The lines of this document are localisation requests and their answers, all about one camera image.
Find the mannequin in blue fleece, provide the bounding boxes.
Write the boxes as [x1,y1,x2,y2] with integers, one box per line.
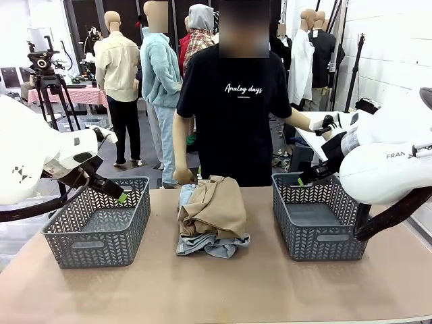
[139,0,185,189]

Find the mannequin in white shirt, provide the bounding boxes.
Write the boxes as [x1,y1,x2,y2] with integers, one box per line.
[288,8,317,112]

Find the grey woven plastic basket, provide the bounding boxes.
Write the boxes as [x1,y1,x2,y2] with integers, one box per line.
[40,175,152,270]
[271,171,369,263]

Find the person's right forearm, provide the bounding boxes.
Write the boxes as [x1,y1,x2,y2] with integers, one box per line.
[173,113,196,171]

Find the black bag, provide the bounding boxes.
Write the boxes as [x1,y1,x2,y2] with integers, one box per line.
[354,97,383,115]

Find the background person in black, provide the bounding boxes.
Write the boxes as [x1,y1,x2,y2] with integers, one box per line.
[83,25,103,57]

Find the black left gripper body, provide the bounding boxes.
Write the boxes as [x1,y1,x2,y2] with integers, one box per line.
[79,168,124,202]

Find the white side table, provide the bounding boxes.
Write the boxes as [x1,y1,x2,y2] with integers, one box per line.
[294,110,360,163]

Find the mannequin in plaid hoodie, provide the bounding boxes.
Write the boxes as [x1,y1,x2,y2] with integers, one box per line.
[178,3,219,79]

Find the person's right hand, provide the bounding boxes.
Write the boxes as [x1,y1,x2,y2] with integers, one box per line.
[172,167,196,186]

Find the black light stand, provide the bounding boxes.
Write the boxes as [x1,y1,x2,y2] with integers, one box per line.
[343,32,367,113]

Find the mannequin in black shirt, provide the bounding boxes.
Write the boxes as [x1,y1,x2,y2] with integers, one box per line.
[308,10,339,112]

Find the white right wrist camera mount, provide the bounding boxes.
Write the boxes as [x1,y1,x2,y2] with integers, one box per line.
[310,113,342,136]

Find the beige top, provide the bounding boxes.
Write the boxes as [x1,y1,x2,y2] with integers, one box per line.
[178,175,247,240]

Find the person's left forearm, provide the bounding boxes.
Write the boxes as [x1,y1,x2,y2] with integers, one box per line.
[289,108,315,133]

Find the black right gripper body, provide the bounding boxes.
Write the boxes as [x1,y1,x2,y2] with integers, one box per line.
[302,161,340,186]

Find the light blue denim jeans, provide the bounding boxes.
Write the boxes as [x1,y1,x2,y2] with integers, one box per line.
[175,184,251,260]

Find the mannequin in cream jacket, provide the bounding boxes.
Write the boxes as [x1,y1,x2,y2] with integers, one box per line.
[93,10,142,168]

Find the table with pink cloth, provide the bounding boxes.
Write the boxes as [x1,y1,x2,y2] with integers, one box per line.
[28,84,109,109]

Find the person in black t-shirt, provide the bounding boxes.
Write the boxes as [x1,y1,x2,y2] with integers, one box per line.
[175,0,293,188]

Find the black camera tripod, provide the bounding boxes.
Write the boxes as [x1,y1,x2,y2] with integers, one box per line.
[26,35,82,132]

